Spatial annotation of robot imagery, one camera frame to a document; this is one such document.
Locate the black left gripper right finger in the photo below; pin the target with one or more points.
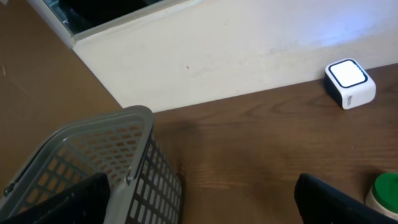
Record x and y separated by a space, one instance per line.
320 203

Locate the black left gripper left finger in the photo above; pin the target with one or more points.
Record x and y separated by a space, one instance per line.
84 203

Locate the grey plastic basket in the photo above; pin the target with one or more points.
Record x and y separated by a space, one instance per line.
144 188

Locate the green lid jar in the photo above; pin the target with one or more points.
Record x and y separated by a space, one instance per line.
382 195

